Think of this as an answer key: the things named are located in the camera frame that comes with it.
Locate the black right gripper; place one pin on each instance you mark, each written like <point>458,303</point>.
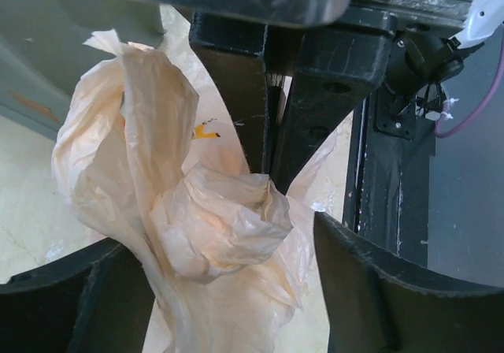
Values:
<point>336,68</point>

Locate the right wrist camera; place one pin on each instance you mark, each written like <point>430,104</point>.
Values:
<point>483,19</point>

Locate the banana print plastic bag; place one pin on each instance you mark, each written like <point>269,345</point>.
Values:
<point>144,159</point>

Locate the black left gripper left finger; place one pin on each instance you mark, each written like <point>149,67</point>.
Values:
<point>96,299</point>

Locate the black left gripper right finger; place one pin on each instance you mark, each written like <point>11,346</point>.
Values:
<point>379,302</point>

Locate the black base frame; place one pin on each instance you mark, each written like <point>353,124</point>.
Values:
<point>387,183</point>

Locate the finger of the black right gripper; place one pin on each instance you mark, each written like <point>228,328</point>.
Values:
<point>233,53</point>

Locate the green fabric grocery bag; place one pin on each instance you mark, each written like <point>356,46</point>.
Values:
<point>43,54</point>

